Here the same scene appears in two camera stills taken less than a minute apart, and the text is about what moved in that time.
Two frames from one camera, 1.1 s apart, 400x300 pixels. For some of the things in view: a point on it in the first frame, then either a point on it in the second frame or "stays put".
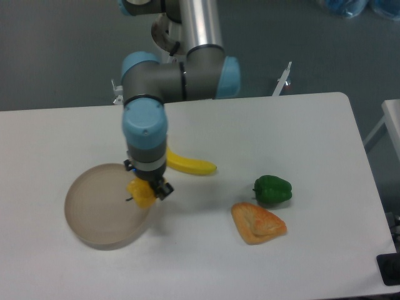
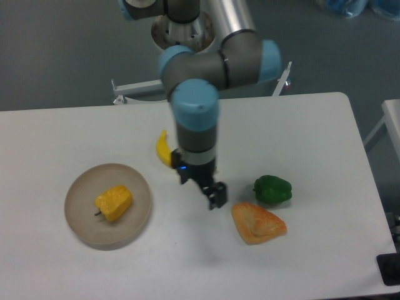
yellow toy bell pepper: (142, 192) to (114, 202)
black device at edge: (389, 267) stays put
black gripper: (153, 172) to (203, 174)
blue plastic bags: (351, 9) stays put
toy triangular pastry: (256, 225) stays put
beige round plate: (99, 211) stays put
